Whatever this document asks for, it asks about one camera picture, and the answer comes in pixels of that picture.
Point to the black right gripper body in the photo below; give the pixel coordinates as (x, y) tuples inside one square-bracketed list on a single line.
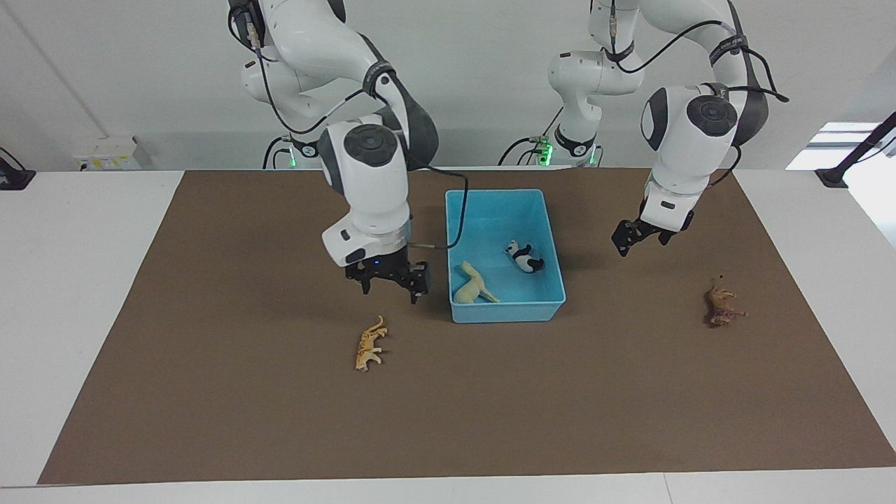
[(385, 269)]

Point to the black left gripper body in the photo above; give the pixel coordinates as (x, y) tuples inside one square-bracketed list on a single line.
[(647, 229)]

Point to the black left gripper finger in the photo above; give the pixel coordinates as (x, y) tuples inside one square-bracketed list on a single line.
[(623, 238), (667, 238)]

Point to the cream horse toy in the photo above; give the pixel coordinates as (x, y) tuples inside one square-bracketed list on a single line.
[(470, 287)]

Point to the orange tiger toy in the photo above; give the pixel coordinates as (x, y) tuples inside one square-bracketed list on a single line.
[(367, 346)]

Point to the brown lion toy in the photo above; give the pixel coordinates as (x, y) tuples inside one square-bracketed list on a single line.
[(717, 304)]

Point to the black white panda toy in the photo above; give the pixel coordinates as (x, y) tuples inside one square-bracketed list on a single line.
[(525, 260)]

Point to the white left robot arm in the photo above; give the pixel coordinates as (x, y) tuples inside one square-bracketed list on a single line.
[(686, 161)]

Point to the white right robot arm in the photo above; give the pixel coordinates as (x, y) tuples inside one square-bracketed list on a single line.
[(371, 189)]

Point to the light blue storage box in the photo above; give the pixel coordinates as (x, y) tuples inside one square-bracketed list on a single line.
[(490, 311)]

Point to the brown table mat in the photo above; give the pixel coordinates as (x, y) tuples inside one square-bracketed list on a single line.
[(490, 406)]

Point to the black clamp stand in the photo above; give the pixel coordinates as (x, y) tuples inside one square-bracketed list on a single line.
[(831, 176)]

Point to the white wall socket box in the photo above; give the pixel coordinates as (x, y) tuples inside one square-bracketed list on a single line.
[(105, 154)]

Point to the black table mount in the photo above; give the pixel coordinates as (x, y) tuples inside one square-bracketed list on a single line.
[(14, 178)]

